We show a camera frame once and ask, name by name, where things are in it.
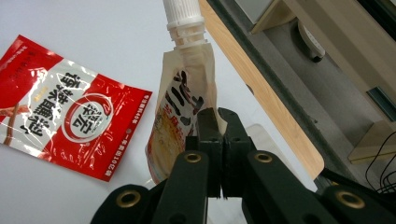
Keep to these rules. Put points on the red and white snack packet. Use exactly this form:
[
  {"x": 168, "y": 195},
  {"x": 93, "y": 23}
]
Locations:
[{"x": 118, "y": 102}]

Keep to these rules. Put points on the white round device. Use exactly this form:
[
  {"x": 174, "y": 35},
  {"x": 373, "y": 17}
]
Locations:
[{"x": 309, "y": 40}]

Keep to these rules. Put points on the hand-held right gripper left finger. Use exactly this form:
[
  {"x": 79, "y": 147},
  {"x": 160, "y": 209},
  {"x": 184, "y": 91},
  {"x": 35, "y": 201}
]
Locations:
[{"x": 209, "y": 133}]

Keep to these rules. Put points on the spouted cream pouch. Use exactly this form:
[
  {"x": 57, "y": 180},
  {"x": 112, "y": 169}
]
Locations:
[{"x": 186, "y": 81}]

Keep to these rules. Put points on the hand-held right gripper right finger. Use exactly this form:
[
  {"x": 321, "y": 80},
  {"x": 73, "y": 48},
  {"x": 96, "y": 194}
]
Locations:
[{"x": 235, "y": 140}]

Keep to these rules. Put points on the light wooden cabinet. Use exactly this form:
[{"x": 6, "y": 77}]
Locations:
[{"x": 351, "y": 46}]

